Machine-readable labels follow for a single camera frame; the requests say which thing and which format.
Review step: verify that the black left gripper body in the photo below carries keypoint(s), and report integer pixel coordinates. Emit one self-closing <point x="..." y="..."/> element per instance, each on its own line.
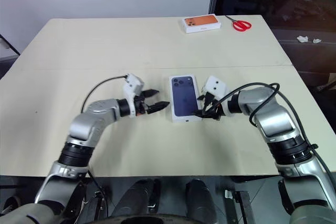
<point x="139" y="103"/>

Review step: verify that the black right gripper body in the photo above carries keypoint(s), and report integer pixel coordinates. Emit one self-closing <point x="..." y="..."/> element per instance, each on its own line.
<point x="213" y="103"/>

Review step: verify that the white lid blue phone print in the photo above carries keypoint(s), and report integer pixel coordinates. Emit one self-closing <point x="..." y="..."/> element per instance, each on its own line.
<point x="183" y="98"/>

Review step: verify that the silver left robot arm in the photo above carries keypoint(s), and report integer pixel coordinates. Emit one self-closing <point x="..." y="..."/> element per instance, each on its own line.
<point x="92" y="119"/>

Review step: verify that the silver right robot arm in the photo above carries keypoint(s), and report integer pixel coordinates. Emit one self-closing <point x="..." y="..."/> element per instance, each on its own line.
<point x="273" y="113"/>

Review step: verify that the white box orange phone print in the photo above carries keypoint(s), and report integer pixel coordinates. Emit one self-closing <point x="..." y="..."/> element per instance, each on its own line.
<point x="200" y="22"/>

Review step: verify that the dark rounded shape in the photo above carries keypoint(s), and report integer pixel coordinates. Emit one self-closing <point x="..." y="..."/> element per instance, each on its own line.
<point x="139" y="195"/>
<point x="200" y="197"/>

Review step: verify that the crumpled white paper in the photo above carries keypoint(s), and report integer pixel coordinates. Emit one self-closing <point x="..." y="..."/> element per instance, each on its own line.
<point x="316" y="41"/>
<point x="302" y="38"/>

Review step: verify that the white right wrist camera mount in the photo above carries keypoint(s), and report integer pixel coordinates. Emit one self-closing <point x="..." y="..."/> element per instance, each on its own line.
<point x="216" y="85"/>

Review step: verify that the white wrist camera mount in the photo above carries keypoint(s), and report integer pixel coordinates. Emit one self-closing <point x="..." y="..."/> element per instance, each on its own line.
<point x="132" y="81"/>
<point x="216" y="85"/>

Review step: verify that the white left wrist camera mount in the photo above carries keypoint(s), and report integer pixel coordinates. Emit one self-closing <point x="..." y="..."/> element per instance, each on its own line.
<point x="132" y="81"/>

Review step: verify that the black metal bracket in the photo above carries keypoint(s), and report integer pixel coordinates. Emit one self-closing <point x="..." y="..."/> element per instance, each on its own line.
<point x="240" y="205"/>

